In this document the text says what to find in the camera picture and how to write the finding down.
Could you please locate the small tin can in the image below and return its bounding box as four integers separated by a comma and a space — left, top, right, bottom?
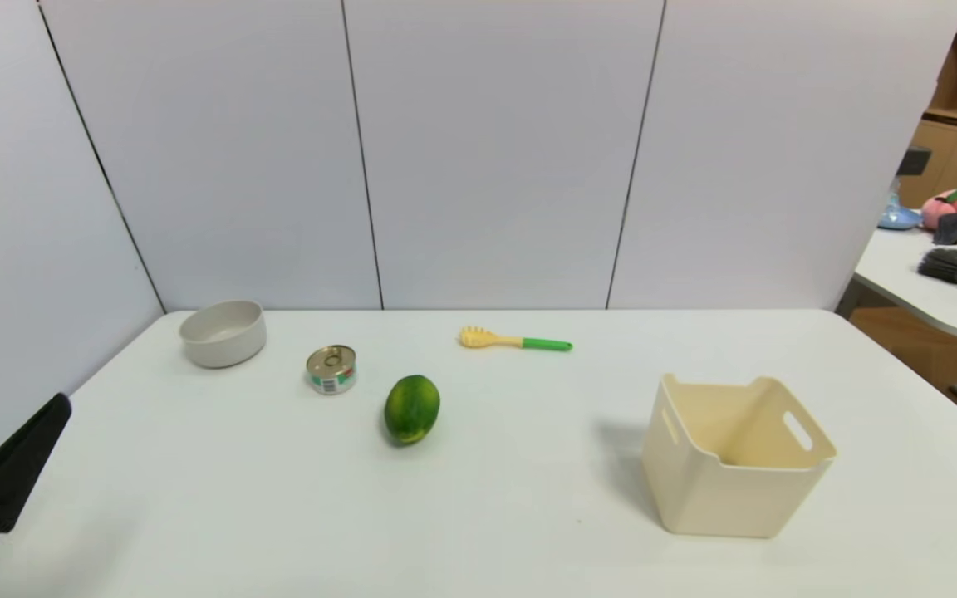
306, 345, 357, 395

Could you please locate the blue plate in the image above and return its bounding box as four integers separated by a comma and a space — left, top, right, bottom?
877, 195, 924, 229

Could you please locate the cream plastic box with handles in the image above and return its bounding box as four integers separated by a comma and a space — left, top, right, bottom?
641, 374, 838, 538

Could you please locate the green round fruit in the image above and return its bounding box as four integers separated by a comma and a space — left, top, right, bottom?
384, 375, 441, 446

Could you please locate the white ceramic bowl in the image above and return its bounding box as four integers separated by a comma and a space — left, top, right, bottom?
179, 300, 267, 369

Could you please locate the pink plush peach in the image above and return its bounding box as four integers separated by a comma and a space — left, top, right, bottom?
921, 187, 957, 229

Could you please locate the yellow pasta fork green handle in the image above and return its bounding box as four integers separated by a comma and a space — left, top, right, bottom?
458, 326, 573, 353

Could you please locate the white side table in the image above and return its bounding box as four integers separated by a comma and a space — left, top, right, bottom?
836, 224, 957, 341

